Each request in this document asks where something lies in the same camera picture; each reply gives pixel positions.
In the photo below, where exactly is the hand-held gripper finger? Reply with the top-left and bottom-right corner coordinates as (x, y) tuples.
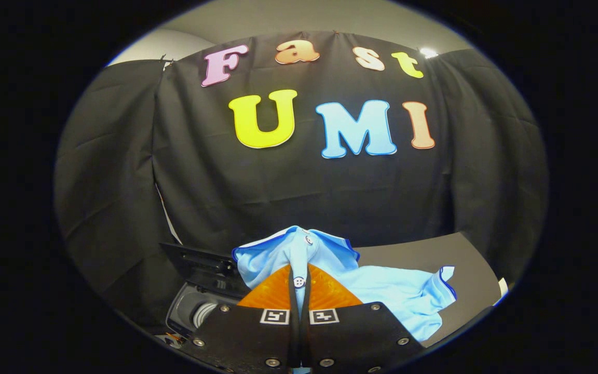
(187, 264), (300, 372)
(299, 264), (427, 373)

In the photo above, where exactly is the light blue polo shirt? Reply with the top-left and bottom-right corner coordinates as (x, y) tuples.
(232, 225), (458, 342)

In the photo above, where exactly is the grey washing machine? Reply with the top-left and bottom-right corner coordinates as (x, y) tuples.
(159, 242), (250, 349)

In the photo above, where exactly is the black washing machine lid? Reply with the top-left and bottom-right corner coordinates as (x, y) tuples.
(159, 242), (250, 299)

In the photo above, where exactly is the beige cabinet with dark top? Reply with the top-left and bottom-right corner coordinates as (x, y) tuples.
(354, 231), (502, 348)

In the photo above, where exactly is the black backdrop cloth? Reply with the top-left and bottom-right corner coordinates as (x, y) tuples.
(54, 30), (549, 333)

